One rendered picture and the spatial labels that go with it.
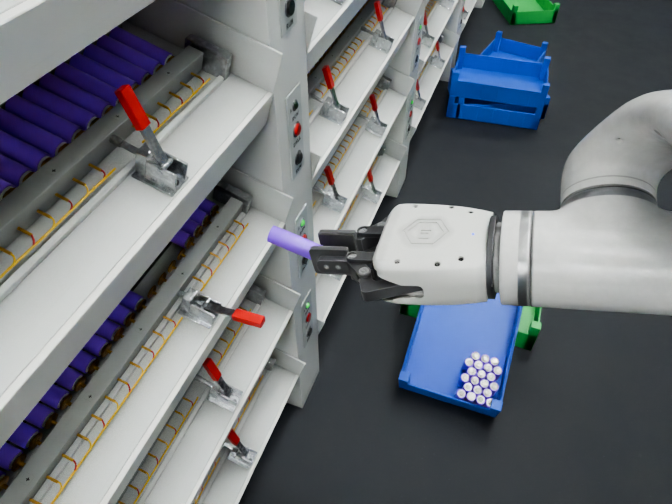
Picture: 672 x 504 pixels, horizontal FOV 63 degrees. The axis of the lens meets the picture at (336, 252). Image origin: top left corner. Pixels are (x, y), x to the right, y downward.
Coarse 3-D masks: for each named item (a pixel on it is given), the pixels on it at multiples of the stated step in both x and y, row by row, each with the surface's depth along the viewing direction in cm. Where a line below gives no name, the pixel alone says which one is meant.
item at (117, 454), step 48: (240, 192) 71; (240, 240) 70; (144, 288) 62; (240, 288) 66; (192, 336) 60; (144, 384) 56; (48, 432) 51; (96, 432) 52; (144, 432) 53; (96, 480) 50
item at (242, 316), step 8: (208, 304) 61; (216, 304) 61; (216, 312) 60; (224, 312) 60; (232, 312) 60; (240, 312) 60; (248, 312) 60; (240, 320) 59; (248, 320) 59; (256, 320) 59; (264, 320) 59
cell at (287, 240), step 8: (272, 232) 55; (280, 232) 55; (288, 232) 56; (272, 240) 55; (280, 240) 55; (288, 240) 55; (296, 240) 55; (304, 240) 55; (288, 248) 55; (296, 248) 55; (304, 248) 55; (304, 256) 55
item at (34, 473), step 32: (224, 224) 68; (192, 256) 64; (224, 256) 67; (160, 320) 59; (128, 352) 55; (96, 384) 52; (128, 384) 54; (64, 416) 50; (96, 416) 52; (64, 448) 49; (32, 480) 46
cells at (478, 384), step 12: (468, 360) 109; (480, 360) 109; (492, 360) 108; (468, 372) 108; (480, 372) 107; (492, 372) 108; (468, 384) 107; (480, 384) 107; (492, 384) 106; (456, 396) 107; (468, 396) 106; (480, 396) 106
